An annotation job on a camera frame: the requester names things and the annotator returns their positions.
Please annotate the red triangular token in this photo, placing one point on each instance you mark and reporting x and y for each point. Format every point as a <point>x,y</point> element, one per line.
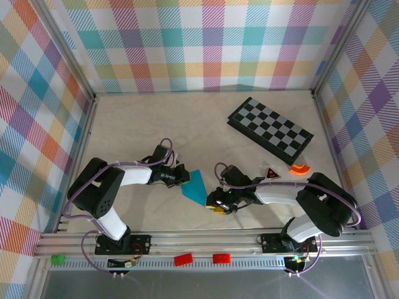
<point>272,174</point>

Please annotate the green connector block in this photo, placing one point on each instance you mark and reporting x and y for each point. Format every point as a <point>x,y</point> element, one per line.
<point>58,259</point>

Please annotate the small circuit board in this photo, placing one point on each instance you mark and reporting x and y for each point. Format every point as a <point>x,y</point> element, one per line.
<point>296,260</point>
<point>129,264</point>

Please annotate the aluminium side rail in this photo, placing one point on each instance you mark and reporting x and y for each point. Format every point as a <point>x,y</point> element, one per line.
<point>325,130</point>
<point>85,130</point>

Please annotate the black and grey chessboard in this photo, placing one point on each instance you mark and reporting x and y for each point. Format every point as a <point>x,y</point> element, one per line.
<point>271,127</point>

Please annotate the aluminium mounting rail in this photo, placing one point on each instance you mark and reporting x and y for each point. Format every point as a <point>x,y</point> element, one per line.
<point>218,241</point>

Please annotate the red plastic block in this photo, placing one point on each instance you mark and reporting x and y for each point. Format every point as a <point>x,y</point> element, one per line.
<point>183,260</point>
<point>221,258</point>

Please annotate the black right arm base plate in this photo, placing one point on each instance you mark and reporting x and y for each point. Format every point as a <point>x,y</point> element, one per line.
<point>271,243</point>

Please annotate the aluminium frame post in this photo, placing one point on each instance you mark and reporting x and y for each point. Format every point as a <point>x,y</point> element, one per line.
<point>338,46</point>
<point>67,46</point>

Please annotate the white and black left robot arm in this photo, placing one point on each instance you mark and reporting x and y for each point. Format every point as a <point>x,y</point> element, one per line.
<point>137,176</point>

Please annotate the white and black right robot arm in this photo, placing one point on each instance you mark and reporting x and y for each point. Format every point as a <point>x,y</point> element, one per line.
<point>274,194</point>

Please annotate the orange curved piece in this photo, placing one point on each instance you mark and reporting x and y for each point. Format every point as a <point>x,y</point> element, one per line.
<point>299,170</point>

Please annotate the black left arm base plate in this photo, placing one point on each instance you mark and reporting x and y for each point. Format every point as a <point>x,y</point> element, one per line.
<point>140,244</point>

